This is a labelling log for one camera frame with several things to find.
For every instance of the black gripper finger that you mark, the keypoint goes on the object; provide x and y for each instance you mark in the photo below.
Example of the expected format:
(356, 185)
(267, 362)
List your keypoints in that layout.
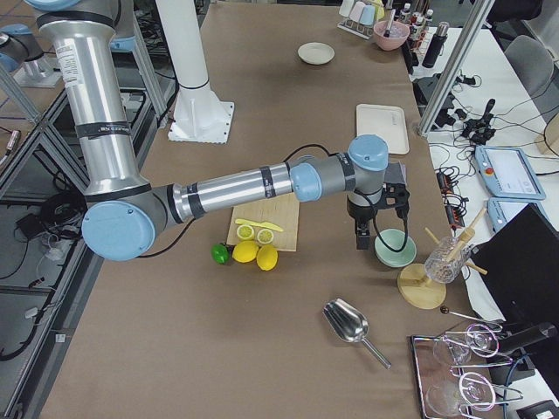
(362, 235)

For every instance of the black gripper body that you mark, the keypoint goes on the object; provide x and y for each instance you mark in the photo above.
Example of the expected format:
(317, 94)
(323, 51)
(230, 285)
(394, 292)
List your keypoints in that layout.
(360, 214)

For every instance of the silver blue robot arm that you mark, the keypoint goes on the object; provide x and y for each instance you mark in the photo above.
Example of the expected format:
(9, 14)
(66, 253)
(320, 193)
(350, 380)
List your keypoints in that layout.
(125, 212)

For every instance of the white rectangular bunny tray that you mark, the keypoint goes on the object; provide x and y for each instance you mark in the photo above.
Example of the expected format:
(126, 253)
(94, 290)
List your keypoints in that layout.
(387, 122)

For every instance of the mirror metal tray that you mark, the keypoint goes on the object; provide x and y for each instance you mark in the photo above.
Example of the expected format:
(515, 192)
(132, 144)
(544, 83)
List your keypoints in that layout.
(428, 371)

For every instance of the mint green ceramic bowl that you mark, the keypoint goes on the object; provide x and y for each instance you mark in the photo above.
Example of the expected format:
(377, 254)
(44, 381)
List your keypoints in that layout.
(394, 249)

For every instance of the grey folded cloth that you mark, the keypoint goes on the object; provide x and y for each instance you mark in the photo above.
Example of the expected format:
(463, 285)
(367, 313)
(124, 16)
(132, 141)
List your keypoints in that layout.
(395, 173)

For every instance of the wooden cutting board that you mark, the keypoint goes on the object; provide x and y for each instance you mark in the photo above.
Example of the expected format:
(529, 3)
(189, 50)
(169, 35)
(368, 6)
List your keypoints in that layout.
(280, 210)

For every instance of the wooden cup stand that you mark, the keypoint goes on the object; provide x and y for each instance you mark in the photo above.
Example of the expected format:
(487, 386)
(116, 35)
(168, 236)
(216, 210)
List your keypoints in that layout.
(421, 291)

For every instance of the clear textured glass cup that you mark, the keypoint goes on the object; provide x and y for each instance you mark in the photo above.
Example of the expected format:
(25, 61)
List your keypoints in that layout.
(439, 267)

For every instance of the yellow plastic knife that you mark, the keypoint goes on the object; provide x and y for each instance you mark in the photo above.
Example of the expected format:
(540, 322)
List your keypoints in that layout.
(265, 225)

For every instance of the metal scoop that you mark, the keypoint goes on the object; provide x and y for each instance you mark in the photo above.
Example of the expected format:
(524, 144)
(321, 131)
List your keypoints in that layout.
(351, 326)

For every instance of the right lemon half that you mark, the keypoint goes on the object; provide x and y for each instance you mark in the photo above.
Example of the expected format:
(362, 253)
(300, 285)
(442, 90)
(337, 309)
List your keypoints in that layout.
(265, 236)

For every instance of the lemon half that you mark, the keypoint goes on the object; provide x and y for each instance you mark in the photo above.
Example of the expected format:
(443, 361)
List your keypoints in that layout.
(245, 232)
(265, 236)

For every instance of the whole yellow lemon right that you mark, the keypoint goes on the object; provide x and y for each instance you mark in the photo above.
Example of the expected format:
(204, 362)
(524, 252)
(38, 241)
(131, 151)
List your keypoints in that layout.
(267, 257)

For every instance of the whole yellow lemon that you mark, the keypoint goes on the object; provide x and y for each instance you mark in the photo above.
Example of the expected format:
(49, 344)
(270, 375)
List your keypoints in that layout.
(267, 257)
(245, 251)

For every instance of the left lemon half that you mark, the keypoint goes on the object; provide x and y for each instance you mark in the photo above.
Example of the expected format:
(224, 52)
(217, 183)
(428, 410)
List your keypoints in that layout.
(245, 232)

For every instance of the whole yellow lemon left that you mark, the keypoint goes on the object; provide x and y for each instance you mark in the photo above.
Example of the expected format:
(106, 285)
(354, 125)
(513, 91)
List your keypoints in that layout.
(245, 251)

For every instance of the blue teach pendant lower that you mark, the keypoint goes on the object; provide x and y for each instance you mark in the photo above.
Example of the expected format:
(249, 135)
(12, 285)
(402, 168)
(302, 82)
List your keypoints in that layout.
(502, 210)

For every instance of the blue teach pendant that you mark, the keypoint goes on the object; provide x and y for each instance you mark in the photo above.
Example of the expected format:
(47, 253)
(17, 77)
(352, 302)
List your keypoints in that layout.
(502, 210)
(507, 173)

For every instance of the green lime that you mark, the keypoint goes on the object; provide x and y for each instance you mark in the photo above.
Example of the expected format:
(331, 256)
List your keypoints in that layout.
(220, 253)

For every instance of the blue teach pendant upper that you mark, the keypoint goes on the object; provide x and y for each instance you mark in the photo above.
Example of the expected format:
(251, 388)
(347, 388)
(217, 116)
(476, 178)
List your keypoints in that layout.
(507, 173)

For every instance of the upper wine glass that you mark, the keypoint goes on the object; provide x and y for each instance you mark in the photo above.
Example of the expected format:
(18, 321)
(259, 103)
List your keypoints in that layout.
(455, 348)

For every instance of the wine glass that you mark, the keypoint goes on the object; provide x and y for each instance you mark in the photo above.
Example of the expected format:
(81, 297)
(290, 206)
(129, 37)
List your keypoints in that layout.
(455, 348)
(468, 396)

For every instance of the black monitor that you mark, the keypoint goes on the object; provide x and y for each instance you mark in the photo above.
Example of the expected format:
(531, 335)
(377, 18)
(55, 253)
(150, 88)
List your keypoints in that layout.
(521, 261)

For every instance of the small white round plate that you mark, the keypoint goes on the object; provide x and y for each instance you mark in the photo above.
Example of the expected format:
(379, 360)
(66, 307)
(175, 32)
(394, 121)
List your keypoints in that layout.
(316, 53)

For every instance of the black thermos bottle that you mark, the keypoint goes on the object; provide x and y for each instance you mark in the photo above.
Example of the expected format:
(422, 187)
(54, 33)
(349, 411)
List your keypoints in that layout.
(436, 45)

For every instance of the pink bowl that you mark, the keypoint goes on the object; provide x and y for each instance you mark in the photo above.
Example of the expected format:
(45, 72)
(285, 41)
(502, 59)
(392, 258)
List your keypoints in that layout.
(399, 33)

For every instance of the lower wine glass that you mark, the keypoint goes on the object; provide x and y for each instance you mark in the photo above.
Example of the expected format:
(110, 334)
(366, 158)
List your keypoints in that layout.
(468, 396)

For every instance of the pastel cups rack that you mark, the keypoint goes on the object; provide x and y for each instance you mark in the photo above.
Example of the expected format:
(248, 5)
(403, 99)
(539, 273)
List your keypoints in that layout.
(359, 17)

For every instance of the spice bottle rack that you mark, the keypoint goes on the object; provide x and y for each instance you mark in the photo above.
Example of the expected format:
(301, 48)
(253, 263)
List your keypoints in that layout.
(418, 19)

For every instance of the grey office chair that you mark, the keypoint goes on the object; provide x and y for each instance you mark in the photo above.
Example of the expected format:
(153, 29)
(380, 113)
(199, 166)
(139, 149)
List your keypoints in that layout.
(535, 68)

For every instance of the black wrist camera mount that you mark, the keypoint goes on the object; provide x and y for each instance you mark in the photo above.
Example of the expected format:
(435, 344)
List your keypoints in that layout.
(395, 196)

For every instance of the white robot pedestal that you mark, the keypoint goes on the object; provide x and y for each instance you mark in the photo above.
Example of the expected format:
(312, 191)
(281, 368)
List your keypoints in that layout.
(199, 115)

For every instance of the aluminium frame post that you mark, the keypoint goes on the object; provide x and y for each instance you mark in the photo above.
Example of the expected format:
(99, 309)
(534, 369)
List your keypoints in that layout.
(460, 51)

